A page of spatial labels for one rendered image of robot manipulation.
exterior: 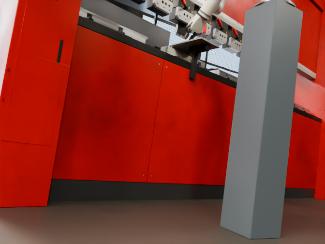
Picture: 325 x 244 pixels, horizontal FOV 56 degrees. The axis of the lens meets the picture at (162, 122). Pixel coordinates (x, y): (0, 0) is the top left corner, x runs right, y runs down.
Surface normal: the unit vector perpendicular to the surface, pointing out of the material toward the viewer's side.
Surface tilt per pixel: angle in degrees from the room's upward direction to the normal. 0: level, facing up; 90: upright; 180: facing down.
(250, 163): 90
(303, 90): 90
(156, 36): 90
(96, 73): 90
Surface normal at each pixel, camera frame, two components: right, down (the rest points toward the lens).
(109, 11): 0.66, 0.03
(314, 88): -0.73, -0.16
